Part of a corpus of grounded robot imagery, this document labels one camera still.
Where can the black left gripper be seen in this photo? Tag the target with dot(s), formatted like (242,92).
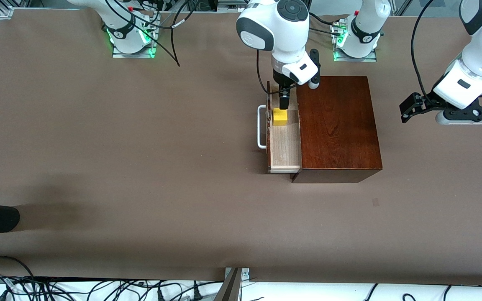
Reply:
(426,101)

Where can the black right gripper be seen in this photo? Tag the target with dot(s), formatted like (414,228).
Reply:
(281,82)

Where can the yellow cube block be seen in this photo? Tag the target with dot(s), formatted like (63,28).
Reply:
(280,118)

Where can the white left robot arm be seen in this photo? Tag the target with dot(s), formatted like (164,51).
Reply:
(479,54)

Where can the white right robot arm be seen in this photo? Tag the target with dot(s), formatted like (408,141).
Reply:
(274,25)

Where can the dark brown wooden cabinet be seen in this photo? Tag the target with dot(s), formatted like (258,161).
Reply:
(337,125)

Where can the grey equipment box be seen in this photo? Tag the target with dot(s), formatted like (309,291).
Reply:
(228,5)

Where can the brown table cover sheet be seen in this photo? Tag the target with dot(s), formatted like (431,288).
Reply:
(140,188)

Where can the dark metal beam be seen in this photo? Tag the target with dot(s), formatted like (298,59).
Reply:
(229,288)

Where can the black power plug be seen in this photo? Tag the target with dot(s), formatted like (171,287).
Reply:
(197,293)
(160,294)

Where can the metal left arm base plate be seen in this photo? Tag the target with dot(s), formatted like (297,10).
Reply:
(341,58)

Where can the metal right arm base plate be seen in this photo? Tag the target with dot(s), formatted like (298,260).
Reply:
(134,55)

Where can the silver metal bracket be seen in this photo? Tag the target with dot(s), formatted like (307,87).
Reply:
(245,274)

